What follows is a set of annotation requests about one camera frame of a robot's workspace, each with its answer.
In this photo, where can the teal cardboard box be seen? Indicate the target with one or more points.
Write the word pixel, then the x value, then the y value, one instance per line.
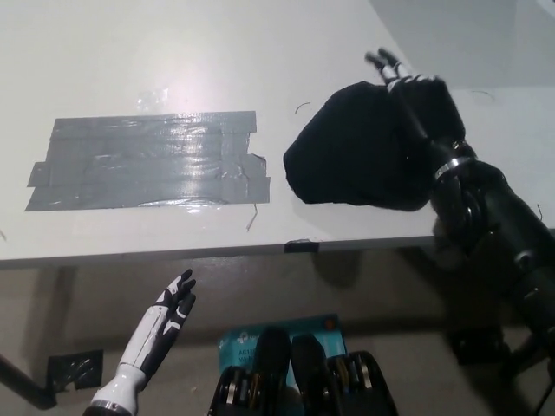
pixel 243 344

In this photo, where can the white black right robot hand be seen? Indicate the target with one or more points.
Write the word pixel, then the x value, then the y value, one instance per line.
pixel 438 117

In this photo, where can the black t-shirt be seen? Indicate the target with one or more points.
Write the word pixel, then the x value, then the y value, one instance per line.
pixel 347 151

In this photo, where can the grey duct tape patch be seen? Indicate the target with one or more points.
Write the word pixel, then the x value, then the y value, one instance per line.
pixel 147 162

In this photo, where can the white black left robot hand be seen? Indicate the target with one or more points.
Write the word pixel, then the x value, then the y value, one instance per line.
pixel 160 320

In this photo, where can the small black edge tape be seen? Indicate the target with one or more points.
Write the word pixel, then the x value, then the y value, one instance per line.
pixel 300 246

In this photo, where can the black floor tape piece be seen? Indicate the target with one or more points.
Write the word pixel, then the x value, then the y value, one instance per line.
pixel 76 369

